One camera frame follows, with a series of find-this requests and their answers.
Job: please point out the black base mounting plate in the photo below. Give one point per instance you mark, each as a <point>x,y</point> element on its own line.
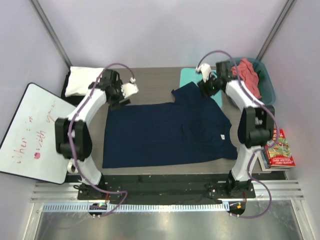
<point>168,189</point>

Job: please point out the perforated white cable duct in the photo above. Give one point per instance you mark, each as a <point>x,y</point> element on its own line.
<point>99,207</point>

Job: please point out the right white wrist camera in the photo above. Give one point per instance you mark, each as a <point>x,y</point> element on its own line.
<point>205,70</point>

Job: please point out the red storey house book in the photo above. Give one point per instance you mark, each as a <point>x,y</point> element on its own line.
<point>279,155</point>

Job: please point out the pink crumpled t shirt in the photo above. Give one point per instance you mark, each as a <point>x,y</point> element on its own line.
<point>249,76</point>

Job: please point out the teal plastic bin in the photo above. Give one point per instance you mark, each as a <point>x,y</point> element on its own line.
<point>270,96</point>

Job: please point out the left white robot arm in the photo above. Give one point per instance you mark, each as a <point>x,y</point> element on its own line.
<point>72,136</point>

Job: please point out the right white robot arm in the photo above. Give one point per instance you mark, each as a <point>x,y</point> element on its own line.
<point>256,126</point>

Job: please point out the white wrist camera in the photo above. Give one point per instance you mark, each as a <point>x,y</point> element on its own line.
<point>129,89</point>
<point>205,70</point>

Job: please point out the navy blue t shirt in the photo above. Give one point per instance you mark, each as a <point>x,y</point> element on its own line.
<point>191,129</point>

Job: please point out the teal instruction mat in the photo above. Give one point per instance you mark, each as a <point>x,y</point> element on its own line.
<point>188,75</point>

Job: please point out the white dry-erase board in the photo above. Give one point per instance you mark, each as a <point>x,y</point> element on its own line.
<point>28,148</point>

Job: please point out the book under red book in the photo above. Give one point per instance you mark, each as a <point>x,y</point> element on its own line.
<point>265,166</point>

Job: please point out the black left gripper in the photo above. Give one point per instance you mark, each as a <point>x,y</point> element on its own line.
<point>115,105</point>

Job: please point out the folded white t shirt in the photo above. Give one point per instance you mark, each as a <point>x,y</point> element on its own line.
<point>77,81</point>

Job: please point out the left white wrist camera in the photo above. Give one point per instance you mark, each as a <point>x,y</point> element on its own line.
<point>129,89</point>

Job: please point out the white mug orange inside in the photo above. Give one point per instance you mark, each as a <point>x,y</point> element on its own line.
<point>71,169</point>

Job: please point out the green t shirt in bin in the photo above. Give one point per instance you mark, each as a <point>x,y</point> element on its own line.
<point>261,85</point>

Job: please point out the folded black t shirt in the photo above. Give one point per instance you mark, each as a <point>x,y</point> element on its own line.
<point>74,99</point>

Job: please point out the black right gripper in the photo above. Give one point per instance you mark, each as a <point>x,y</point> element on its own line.
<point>204,87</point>

